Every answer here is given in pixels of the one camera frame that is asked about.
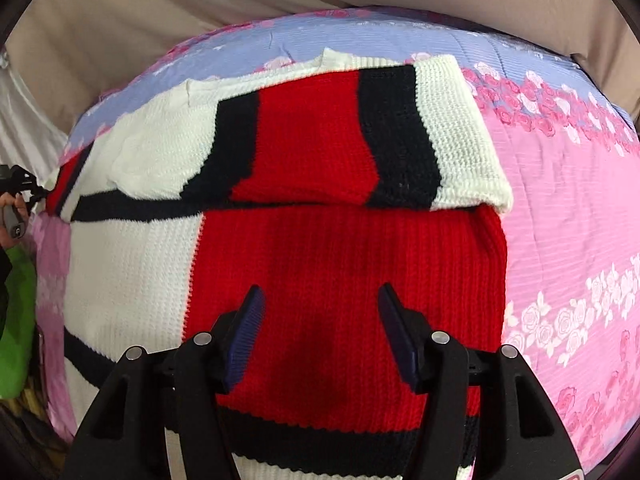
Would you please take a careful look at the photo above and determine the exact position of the beige cloth backdrop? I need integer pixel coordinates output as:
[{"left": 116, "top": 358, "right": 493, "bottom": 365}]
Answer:
[{"left": 7, "top": 0, "right": 636, "bottom": 111}]

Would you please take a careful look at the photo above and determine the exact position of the white pleated curtain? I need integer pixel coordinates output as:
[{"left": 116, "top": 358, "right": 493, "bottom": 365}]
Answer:
[{"left": 0, "top": 47, "right": 71, "bottom": 181}]

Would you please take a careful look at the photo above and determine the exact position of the person's left hand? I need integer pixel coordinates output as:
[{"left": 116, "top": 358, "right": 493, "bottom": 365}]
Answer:
[{"left": 0, "top": 191, "right": 31, "bottom": 251}]

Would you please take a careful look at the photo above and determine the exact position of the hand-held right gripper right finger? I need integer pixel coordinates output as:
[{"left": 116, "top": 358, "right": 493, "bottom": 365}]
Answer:
[{"left": 377, "top": 283, "right": 583, "bottom": 480}]

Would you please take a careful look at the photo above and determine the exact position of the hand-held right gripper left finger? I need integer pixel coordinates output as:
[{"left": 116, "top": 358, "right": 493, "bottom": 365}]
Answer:
[{"left": 60, "top": 284, "right": 267, "bottom": 480}]

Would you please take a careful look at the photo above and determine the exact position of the pink floral bedsheet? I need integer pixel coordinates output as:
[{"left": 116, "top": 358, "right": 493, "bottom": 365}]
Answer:
[{"left": 27, "top": 6, "right": 640, "bottom": 476}]

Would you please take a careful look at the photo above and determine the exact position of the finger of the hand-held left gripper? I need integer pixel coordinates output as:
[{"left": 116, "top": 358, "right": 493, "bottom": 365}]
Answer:
[{"left": 7, "top": 164, "right": 48, "bottom": 211}]

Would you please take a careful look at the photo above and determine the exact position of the red white black knit sweater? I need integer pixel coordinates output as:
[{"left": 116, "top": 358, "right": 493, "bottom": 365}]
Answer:
[{"left": 45, "top": 47, "right": 516, "bottom": 480}]

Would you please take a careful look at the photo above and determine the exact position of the green cloth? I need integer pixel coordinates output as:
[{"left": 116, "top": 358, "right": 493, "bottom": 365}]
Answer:
[{"left": 0, "top": 246, "right": 40, "bottom": 401}]

